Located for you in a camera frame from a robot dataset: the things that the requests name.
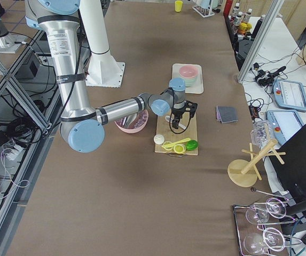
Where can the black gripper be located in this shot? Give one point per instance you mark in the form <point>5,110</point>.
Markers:
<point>177,113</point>

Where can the white spoon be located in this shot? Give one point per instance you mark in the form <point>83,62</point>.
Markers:
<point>168,119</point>

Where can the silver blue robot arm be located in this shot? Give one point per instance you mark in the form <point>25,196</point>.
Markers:
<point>79,47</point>

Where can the yellow plastic spoon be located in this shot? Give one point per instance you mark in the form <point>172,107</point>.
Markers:
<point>172,144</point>

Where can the pink colander bowl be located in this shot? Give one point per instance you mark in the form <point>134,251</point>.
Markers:
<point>137,125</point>

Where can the green bowl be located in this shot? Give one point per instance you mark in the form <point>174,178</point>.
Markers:
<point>189,81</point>

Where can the bamboo cutting board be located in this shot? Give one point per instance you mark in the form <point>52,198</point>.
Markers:
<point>163,128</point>

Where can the white round lid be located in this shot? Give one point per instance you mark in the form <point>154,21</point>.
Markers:
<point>158,139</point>

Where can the lemon slice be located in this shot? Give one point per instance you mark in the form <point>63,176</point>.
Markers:
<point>179,148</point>

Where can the green lime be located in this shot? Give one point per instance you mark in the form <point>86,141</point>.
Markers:
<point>191,145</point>

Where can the white square tray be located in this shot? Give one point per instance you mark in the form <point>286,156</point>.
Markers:
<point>197,87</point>

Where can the metal scoop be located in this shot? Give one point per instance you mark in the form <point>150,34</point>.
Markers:
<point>127,120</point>

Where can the grey folded cloth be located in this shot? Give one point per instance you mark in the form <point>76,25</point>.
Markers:
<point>226,114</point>

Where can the wooden mug tree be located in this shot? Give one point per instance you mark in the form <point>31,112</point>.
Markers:
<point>245,173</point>

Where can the clear glass mug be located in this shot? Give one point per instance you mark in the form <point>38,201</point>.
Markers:
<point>261,133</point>

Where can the lower teach pendant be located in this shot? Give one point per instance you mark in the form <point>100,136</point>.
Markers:
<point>285,123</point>

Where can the teach pendant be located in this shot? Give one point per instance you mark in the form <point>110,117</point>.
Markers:
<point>285,123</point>
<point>289,95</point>

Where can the yellow cup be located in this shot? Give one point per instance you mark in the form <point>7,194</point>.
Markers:
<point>178,6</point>

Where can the upper teach pendant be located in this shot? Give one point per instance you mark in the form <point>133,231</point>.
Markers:
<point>289,95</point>

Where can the upper wine glass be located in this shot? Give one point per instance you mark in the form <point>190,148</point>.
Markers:
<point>260,213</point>

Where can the wine glass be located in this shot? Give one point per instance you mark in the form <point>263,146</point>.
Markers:
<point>260,213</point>
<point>270,240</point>

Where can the black monitor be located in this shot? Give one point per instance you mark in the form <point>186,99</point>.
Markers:
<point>292,174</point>

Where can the lower wine glass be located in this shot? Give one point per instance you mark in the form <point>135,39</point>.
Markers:
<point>270,240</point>

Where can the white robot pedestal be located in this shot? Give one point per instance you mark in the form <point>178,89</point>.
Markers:
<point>103,69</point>

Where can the white wire rack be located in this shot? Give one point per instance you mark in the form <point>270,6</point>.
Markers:
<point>206,8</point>

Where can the wire glass rack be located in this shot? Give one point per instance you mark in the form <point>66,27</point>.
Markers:
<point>243,227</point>

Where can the aluminium frame post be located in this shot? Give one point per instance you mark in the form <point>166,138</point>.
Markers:
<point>258,41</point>

